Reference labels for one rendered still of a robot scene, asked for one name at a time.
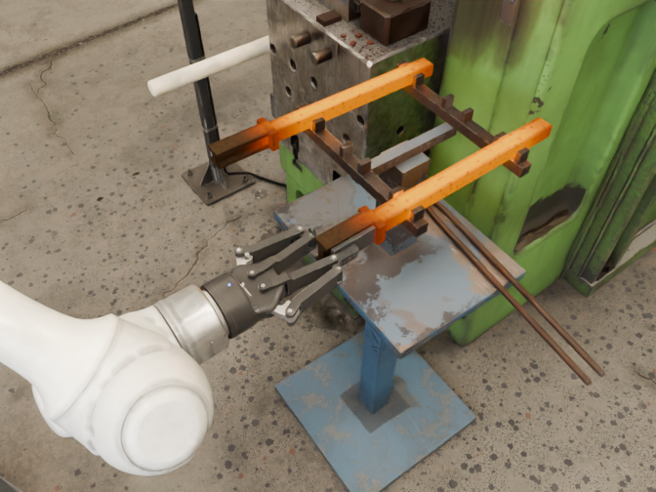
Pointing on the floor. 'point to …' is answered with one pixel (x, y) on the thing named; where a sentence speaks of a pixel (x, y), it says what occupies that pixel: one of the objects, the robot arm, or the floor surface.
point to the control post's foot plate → (226, 185)
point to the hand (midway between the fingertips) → (347, 237)
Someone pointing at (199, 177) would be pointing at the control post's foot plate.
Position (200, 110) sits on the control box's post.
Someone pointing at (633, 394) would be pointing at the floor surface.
